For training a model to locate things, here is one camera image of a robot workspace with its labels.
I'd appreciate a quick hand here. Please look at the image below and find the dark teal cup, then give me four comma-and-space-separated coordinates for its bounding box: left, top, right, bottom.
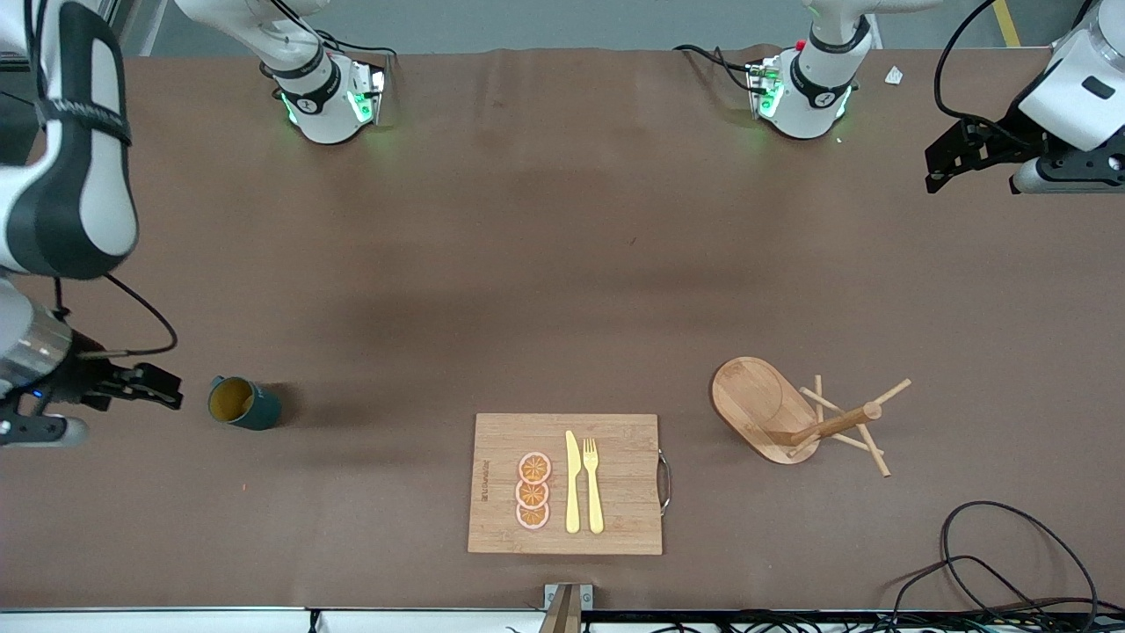
207, 375, 283, 432

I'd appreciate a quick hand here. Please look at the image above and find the wooden mug tree stand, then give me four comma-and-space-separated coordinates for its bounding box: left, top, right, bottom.
710, 356, 912, 478

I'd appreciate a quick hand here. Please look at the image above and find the brown table cloth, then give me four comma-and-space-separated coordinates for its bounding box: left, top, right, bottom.
0, 44, 1125, 613

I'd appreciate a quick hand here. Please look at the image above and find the yellow plastic knife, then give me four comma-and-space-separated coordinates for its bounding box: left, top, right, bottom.
564, 430, 582, 535

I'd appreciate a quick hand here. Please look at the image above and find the yellow plastic fork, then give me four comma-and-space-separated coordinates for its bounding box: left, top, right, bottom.
583, 438, 606, 535

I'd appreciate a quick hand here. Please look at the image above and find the bamboo cutting board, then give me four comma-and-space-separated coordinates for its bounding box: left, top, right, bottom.
468, 413, 663, 556

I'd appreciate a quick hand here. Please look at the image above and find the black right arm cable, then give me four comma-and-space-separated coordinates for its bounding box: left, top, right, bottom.
48, 273, 179, 360

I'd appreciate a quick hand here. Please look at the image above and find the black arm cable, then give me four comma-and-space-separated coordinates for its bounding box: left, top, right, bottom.
933, 0, 1026, 135
48, 273, 179, 360

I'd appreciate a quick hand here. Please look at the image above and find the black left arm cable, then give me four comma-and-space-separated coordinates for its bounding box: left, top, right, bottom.
933, 0, 1026, 135

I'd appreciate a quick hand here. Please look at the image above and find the black left base cable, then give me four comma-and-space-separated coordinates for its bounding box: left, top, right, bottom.
673, 43, 762, 94

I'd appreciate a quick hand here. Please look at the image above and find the black base cable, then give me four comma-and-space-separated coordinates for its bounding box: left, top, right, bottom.
673, 43, 762, 94
312, 30, 398, 76

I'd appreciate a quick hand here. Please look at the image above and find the black looped cable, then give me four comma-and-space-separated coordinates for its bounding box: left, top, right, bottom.
892, 500, 1100, 633

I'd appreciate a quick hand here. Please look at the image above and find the aluminium frame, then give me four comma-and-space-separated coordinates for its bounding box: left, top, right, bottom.
104, 0, 168, 55

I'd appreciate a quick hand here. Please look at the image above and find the black right base cable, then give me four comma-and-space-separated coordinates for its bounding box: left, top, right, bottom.
312, 30, 398, 76

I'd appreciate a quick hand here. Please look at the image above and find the aluminium profile post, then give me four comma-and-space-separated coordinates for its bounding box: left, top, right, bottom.
538, 583, 594, 633

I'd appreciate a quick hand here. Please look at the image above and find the black cable bundle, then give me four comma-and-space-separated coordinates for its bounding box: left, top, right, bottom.
505, 607, 1125, 633

